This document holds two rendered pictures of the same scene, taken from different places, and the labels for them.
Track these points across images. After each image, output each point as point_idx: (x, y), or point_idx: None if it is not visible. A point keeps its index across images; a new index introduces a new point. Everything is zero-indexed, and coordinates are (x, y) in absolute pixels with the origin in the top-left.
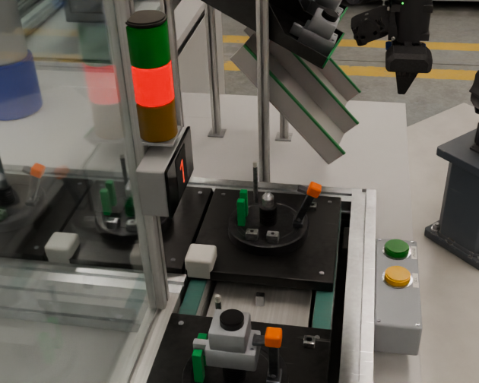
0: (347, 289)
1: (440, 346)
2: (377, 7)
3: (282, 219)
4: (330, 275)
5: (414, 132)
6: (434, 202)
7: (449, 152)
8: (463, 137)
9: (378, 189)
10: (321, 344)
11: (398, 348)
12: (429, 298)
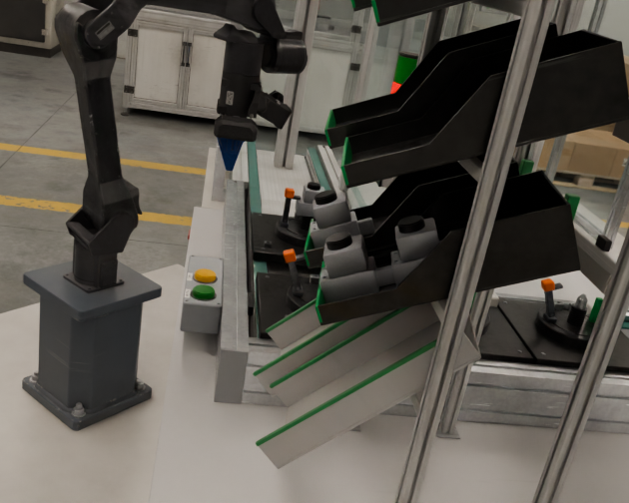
0: (244, 274)
1: (161, 311)
2: (269, 99)
3: (313, 296)
4: (260, 275)
5: None
6: (124, 442)
7: (149, 280)
8: (125, 294)
9: (203, 462)
10: (259, 246)
11: None
12: (161, 340)
